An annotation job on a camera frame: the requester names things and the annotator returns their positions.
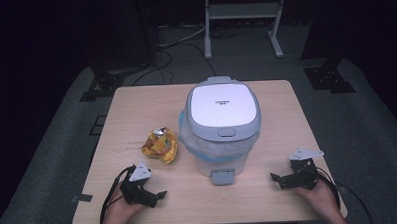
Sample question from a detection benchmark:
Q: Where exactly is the person's left hand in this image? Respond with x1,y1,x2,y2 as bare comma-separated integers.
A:
103,185,147,224

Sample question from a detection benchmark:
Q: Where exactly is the black floor cable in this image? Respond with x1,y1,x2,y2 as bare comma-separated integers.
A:
129,40,219,87

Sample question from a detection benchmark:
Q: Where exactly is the black stand base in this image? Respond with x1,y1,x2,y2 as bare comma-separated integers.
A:
78,62,129,103
303,56,357,95

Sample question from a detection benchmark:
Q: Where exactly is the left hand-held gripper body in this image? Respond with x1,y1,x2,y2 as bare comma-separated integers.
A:
118,160,160,210

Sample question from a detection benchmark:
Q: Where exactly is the left hand-held gripper black cable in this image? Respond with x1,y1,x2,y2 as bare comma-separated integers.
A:
97,164,138,224

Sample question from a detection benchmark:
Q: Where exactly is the dark floor socket panel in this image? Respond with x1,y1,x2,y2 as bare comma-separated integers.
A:
88,114,108,137

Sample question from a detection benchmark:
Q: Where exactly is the translucent bin liner bag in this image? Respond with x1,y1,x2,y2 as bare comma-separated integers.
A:
177,106,262,166

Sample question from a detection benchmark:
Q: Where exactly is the person's right hand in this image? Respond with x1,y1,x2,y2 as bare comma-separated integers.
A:
293,177,345,223

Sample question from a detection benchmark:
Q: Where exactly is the hand-held gripper black cable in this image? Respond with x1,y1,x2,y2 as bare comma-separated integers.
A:
312,164,375,224
97,164,138,224

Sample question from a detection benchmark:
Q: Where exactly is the grey tape strip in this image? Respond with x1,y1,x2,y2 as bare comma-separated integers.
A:
70,193,95,205

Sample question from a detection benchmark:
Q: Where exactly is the light grey floor cable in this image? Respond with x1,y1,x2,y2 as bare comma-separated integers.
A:
156,24,208,49

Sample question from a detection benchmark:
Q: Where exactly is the white metal stand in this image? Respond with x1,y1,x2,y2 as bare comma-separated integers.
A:
202,0,291,62

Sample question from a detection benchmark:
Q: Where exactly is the yellow snack wrapper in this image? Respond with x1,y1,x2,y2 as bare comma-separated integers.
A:
140,126,179,166

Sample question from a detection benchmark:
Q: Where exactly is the white pedal bin grey lid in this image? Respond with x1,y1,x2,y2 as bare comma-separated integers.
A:
176,74,265,189

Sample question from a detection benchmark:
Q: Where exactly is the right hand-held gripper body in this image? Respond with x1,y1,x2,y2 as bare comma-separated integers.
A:
277,147,326,192

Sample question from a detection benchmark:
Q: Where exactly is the right hand-held gripper black cable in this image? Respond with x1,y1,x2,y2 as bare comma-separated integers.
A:
312,164,375,224

